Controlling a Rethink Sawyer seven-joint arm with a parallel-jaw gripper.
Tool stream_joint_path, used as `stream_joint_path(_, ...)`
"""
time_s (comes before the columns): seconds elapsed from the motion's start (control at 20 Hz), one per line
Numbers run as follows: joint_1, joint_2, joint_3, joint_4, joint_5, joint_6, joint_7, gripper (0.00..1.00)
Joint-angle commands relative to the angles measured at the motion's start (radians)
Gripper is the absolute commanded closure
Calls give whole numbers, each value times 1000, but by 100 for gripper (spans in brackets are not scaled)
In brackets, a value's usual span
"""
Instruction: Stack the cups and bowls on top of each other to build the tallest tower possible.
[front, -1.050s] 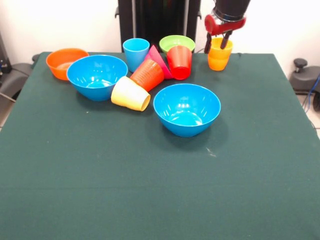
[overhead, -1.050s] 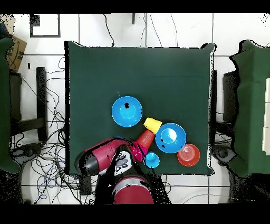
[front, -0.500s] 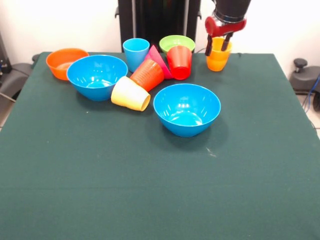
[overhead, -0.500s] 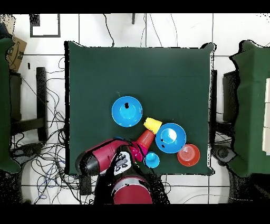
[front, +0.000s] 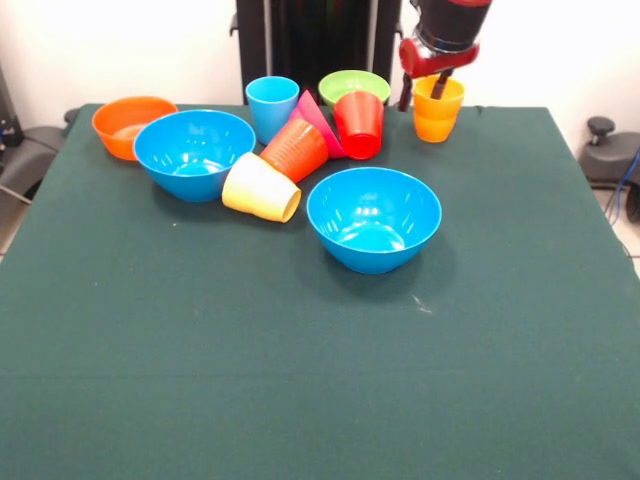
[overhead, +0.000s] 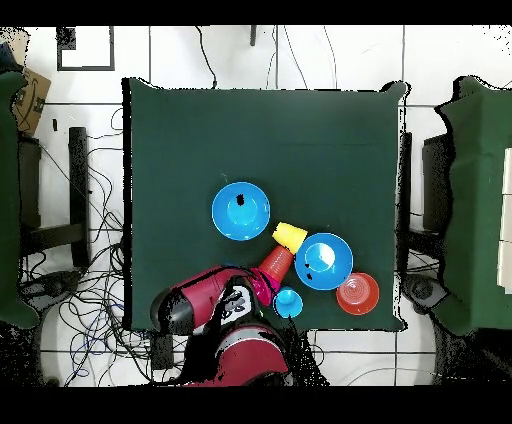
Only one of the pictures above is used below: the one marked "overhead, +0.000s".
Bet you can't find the green cloth side table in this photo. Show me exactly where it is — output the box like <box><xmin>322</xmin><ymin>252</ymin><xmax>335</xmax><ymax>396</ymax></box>
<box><xmin>0</xmin><ymin>70</ymin><xmax>39</xmax><ymax>329</ymax></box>
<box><xmin>435</xmin><ymin>75</ymin><xmax>512</xmax><ymax>337</ymax></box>

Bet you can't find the black metal stand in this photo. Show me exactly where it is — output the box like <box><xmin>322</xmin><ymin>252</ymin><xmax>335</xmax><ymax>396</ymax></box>
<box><xmin>399</xmin><ymin>130</ymin><xmax>455</xmax><ymax>277</ymax></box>
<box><xmin>17</xmin><ymin>126</ymin><xmax>91</xmax><ymax>269</ymax></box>

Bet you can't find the cardboard box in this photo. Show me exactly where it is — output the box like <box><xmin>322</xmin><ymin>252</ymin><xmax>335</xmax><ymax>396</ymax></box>
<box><xmin>10</xmin><ymin>66</ymin><xmax>52</xmax><ymax>138</ymax></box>

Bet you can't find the large blue bowl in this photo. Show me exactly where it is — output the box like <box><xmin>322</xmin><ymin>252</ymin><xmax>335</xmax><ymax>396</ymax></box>
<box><xmin>210</xmin><ymin>181</ymin><xmax>272</xmax><ymax>242</ymax></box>
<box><xmin>293</xmin><ymin>232</ymin><xmax>354</xmax><ymax>292</ymax></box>

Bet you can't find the yellow cup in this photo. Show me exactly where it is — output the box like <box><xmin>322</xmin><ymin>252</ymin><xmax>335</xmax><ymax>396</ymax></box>
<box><xmin>271</xmin><ymin>221</ymin><xmax>309</xmax><ymax>256</ymax></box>

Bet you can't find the grey pedestal foot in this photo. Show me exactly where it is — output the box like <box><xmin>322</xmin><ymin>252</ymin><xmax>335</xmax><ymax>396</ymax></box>
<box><xmin>19</xmin><ymin>270</ymin><xmax>83</xmax><ymax>307</ymax></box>
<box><xmin>401</xmin><ymin>273</ymin><xmax>449</xmax><ymax>314</ymax></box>

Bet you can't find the orange bowl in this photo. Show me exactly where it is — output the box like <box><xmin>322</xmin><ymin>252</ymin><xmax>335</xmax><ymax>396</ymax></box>
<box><xmin>335</xmin><ymin>272</ymin><xmax>381</xmax><ymax>316</ymax></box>

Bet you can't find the black square floor frame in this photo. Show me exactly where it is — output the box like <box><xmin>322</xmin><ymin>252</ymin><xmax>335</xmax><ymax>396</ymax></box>
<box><xmin>56</xmin><ymin>25</ymin><xmax>116</xmax><ymax>72</ymax></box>

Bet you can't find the pink bowl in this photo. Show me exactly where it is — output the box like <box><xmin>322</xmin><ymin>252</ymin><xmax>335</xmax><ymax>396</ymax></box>
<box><xmin>250</xmin><ymin>267</ymin><xmax>282</xmax><ymax>307</ymax></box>

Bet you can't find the black cable with plug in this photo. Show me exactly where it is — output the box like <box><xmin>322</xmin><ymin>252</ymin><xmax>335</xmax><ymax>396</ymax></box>
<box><xmin>194</xmin><ymin>25</ymin><xmax>219</xmax><ymax>90</ymax></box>

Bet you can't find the white box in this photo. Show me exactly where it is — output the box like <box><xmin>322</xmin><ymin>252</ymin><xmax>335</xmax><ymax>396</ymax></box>
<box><xmin>496</xmin><ymin>146</ymin><xmax>512</xmax><ymax>295</ymax></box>

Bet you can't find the blue cup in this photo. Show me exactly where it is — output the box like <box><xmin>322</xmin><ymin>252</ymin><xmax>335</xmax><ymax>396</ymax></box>
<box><xmin>273</xmin><ymin>286</ymin><xmax>304</xmax><ymax>320</ymax></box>

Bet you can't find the black power strip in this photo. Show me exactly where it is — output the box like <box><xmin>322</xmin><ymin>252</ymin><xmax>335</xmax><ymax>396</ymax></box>
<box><xmin>150</xmin><ymin>333</ymin><xmax>176</xmax><ymax>372</ymax></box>

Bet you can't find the orange cup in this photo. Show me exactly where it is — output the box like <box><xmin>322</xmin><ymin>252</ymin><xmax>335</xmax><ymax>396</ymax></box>
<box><xmin>258</xmin><ymin>244</ymin><xmax>295</xmax><ymax>281</ymax></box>

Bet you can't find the dark green tablecloth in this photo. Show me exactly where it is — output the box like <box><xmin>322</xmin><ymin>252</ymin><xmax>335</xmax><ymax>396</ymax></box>
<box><xmin>121</xmin><ymin>76</ymin><xmax>409</xmax><ymax>334</ymax></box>

